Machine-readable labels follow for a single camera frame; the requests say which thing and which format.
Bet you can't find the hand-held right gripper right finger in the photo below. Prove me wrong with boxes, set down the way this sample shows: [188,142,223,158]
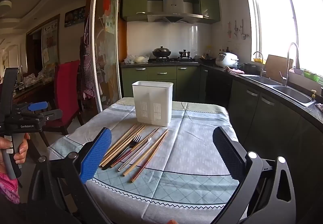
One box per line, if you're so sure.
[213,127,296,224]

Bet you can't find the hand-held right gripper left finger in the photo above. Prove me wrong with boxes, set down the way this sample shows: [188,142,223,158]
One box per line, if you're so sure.
[28,127,113,224]

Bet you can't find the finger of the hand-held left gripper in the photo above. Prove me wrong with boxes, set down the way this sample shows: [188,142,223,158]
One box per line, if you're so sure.
[34,109,63,126]
[16,101,49,114]

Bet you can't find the light bamboo chopstick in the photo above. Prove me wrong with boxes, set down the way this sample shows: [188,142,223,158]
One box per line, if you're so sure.
[123,129,168,177]
[105,125,147,168]
[102,124,143,168]
[99,123,139,167]

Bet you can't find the brown patterned chopstick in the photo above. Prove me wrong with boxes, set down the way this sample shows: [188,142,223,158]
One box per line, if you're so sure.
[130,130,169,183]
[110,127,160,168]

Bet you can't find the black fork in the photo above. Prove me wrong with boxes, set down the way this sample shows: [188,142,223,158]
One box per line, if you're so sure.
[102,134,142,170]

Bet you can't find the clear plastic spoon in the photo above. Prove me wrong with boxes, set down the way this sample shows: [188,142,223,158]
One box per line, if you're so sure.
[118,131,160,172]

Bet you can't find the white plastic utensil holder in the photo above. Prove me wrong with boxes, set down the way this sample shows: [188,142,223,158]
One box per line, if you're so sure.
[132,80,174,127]

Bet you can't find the person's left hand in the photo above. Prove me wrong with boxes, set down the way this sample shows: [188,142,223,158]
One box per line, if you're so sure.
[13,133,31,164]

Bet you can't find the red covered wooden chair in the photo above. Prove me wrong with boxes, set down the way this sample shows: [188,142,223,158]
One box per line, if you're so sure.
[38,60,85,147]

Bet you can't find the dark base cabinets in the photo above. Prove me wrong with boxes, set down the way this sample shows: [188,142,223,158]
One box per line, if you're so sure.
[199,66,323,224]

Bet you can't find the pale green patterned tablecloth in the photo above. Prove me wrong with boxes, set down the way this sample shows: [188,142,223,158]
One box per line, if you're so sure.
[47,97,240,224]

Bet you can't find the checked apron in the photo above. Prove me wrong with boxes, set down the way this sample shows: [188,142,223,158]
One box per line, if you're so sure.
[77,12,104,100]

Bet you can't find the flower print sliding glass door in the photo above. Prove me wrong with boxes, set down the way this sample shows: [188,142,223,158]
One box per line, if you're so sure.
[89,0,124,114]

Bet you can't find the pink cloth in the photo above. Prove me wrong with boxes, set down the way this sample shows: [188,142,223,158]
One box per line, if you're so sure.
[224,66,245,74]

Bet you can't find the dark pot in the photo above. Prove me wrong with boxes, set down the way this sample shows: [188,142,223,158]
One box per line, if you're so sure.
[243,63,258,74]

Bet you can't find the steel double sink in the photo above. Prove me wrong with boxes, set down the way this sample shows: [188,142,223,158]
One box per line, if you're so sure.
[240,74,316,108]

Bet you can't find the dark kitchen countertop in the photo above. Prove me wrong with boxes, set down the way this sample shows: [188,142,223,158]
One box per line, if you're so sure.
[121,59,323,124]

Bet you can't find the white rice cooker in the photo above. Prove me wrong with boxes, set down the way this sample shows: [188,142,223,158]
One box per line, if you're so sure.
[215,52,239,68]

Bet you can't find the small chrome faucet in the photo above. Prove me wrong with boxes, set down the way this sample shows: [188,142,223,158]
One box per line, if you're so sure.
[253,51,264,77]

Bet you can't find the black pan with lid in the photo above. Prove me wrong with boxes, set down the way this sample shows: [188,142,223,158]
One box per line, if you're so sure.
[199,53,217,63]

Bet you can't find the green base cabinets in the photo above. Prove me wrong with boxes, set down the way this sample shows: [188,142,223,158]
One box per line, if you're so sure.
[121,65,202,100]

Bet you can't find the wooden cutting board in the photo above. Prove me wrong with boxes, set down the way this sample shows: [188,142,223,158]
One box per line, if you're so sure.
[265,55,294,83]

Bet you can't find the plastic bag with food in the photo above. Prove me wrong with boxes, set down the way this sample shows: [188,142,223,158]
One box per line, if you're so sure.
[124,55,150,64]

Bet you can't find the gas stove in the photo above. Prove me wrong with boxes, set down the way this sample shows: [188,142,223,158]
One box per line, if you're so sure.
[149,57,200,64]

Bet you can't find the tall chrome faucet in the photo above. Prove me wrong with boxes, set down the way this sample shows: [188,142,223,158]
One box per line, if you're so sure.
[280,43,300,86]

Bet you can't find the green containers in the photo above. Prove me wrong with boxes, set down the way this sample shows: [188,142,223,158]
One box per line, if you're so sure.
[294,68,320,82]

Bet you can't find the black wok with lid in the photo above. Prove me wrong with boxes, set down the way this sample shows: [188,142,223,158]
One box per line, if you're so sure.
[152,46,172,59]

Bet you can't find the hanging kitchen tools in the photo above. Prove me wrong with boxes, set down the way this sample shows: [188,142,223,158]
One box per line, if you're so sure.
[227,19,250,39]

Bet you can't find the window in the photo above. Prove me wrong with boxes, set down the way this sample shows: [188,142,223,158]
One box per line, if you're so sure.
[249,0,323,76]

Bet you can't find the steel range hood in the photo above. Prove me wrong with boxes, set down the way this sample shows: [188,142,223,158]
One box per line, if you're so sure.
[146,0,203,24]

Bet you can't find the wall poster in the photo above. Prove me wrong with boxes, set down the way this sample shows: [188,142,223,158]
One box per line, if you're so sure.
[42,19,60,67]

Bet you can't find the dark wall sign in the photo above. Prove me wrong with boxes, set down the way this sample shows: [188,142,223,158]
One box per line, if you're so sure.
[64,6,86,28]

